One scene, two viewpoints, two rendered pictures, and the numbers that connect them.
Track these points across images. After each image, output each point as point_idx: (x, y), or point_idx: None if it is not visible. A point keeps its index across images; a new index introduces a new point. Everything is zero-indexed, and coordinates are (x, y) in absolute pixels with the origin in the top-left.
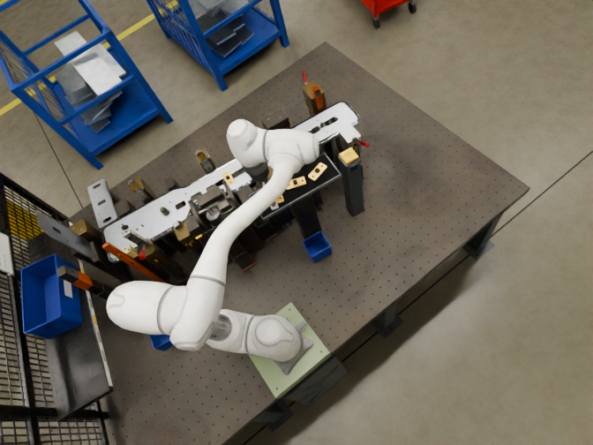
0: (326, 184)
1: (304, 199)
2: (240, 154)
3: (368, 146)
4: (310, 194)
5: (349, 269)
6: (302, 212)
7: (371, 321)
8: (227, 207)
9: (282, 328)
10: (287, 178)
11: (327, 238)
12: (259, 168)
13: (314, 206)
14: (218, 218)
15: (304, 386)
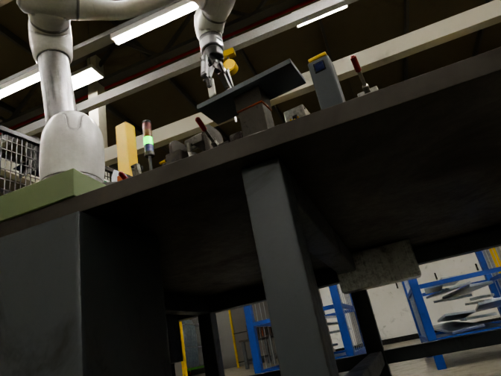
0: (269, 69)
1: (250, 102)
2: (194, 22)
3: (353, 55)
4: (250, 82)
5: None
6: (250, 130)
7: (172, 171)
8: (197, 135)
9: (82, 113)
10: None
11: None
12: (205, 36)
13: (267, 125)
14: (188, 154)
15: (1, 275)
